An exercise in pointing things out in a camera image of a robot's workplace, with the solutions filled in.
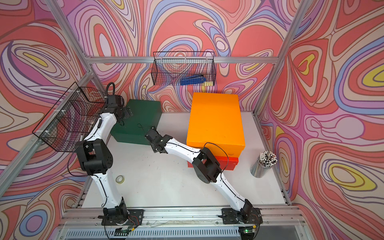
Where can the black wire basket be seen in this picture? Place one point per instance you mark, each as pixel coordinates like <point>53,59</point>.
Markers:
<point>71,118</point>
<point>170,66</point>

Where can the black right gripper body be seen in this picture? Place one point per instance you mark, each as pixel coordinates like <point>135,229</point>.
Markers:
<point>153,147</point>

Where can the red shoebox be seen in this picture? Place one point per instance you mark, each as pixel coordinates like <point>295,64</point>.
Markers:
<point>227,164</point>

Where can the metal cup of pens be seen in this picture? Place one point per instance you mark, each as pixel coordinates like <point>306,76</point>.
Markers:
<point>265,162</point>

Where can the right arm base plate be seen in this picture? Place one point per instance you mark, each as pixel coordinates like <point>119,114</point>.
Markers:
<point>250,216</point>

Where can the black wire basket left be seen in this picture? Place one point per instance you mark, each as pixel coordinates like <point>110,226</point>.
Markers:
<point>71,118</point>

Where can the orange shoebox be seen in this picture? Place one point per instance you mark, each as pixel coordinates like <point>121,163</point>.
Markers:
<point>216,123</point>

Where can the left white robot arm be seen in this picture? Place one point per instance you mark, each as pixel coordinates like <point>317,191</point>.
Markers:
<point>94,156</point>

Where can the black wire basket back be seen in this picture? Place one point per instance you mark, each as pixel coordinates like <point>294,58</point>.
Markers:
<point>170,66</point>

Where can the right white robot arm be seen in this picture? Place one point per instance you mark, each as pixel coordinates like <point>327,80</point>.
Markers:
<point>206,166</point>

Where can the aluminium front rail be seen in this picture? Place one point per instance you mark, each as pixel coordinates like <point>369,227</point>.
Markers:
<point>185,223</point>

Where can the yellow item in basket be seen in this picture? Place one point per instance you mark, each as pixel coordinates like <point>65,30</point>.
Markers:
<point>208,84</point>

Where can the tape roll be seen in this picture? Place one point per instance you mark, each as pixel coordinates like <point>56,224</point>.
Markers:
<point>120,179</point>

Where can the green shoebox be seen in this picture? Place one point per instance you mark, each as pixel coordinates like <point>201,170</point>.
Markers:
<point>146,114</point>

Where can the blue tool in basket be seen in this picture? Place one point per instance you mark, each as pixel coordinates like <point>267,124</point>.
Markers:
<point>192,80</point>

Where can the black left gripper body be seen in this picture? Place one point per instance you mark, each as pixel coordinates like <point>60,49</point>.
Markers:
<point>124,113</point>

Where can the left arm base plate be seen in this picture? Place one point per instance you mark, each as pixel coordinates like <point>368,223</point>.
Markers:
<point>115,217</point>

